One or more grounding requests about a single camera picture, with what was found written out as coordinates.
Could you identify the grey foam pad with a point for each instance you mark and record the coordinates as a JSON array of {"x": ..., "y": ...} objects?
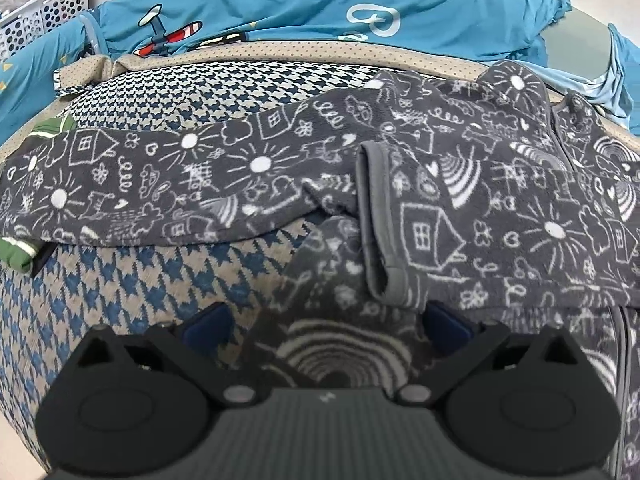
[{"x": 575, "y": 45}]

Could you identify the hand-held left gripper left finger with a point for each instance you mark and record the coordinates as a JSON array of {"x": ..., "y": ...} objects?
[{"x": 207, "y": 325}]

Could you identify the blue cushion yellow triangles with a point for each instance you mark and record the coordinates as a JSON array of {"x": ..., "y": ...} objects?
[{"x": 30, "y": 70}]

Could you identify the grey doodle-print fleece garment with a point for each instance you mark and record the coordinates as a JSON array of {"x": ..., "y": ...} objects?
[{"x": 450, "y": 185}]

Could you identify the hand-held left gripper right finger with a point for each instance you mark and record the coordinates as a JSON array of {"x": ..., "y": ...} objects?
[{"x": 445, "y": 325}]

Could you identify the long blue airplane-print cushion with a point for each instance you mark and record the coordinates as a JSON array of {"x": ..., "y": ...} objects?
[{"x": 300, "y": 0}]

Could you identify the light blue cloth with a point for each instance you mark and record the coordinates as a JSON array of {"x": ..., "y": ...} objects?
[{"x": 610, "y": 95}]

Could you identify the green grey striped folded garment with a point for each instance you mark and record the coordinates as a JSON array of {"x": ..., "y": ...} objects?
[{"x": 17, "y": 255}]

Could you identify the blue beige houndstooth mat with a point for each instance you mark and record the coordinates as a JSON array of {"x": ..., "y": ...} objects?
[{"x": 150, "y": 285}]

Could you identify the white perforated plastic basket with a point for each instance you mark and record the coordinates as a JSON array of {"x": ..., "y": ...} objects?
[{"x": 45, "y": 15}]

